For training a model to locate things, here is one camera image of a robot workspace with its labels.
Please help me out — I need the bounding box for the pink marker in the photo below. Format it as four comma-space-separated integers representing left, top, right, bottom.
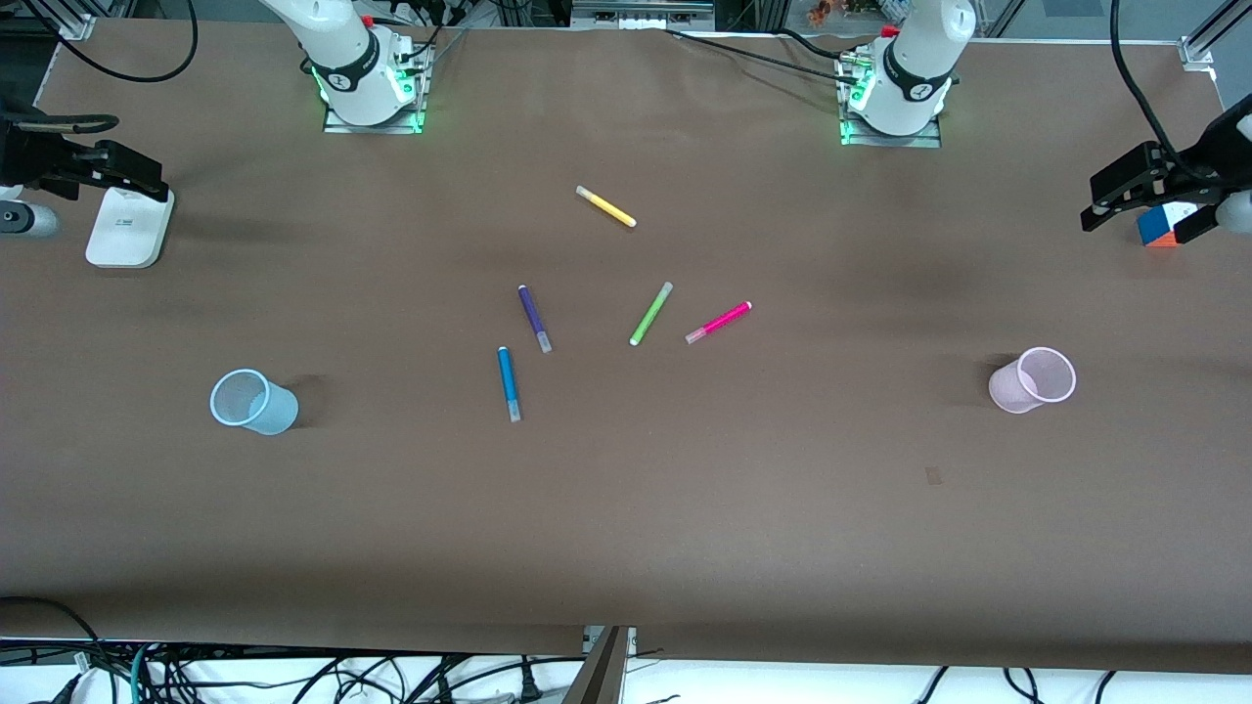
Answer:
685, 300, 754, 345

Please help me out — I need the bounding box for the blue marker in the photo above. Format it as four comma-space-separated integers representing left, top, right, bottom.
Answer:
497, 345, 523, 423

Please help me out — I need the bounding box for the colourful puzzle cube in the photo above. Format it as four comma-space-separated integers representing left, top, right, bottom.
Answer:
1136, 201, 1202, 249

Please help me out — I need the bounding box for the white lamp base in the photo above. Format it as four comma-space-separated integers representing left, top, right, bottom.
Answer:
85, 185, 176, 270

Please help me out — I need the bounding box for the translucent pink plastic cup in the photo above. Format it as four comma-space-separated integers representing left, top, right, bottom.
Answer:
988, 346, 1078, 415

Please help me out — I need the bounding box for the translucent blue plastic cup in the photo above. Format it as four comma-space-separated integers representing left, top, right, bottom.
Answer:
209, 368, 299, 436

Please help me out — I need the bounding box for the purple marker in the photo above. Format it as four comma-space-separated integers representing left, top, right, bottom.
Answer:
517, 284, 554, 355

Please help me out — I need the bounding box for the yellow marker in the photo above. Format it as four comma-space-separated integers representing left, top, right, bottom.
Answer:
575, 185, 638, 229

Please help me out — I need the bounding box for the green marker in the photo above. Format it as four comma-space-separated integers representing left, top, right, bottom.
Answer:
629, 281, 675, 347

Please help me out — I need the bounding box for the grey metal box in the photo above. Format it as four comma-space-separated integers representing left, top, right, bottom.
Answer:
570, 0, 717, 32

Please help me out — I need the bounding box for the aluminium table leg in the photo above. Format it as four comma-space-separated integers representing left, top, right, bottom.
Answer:
560, 626, 638, 704

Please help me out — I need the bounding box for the aluminium frame corner bracket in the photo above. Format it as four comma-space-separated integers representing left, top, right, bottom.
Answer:
20, 0, 97, 42
1178, 0, 1252, 71

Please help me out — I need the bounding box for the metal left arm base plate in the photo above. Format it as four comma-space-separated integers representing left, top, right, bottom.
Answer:
834, 51, 944, 150

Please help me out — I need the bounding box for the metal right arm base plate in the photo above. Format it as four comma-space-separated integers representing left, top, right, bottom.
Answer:
323, 37, 435, 136

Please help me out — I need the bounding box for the black cable on table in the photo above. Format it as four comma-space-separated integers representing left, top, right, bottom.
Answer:
665, 27, 862, 77

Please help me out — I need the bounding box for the black looped floor cable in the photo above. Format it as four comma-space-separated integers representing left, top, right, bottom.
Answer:
0, 595, 104, 676

